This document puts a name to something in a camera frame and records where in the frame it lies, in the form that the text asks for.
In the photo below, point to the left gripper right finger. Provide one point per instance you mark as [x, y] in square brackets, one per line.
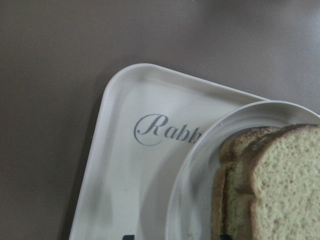
[225, 237]

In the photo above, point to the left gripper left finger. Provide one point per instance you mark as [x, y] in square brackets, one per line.
[128, 237]

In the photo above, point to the bread slice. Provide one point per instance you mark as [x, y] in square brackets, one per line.
[224, 192]
[285, 182]

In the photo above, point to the white round plate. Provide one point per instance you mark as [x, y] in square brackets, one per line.
[189, 209]

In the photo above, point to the cream rabbit tray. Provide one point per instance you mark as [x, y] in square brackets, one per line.
[149, 119]

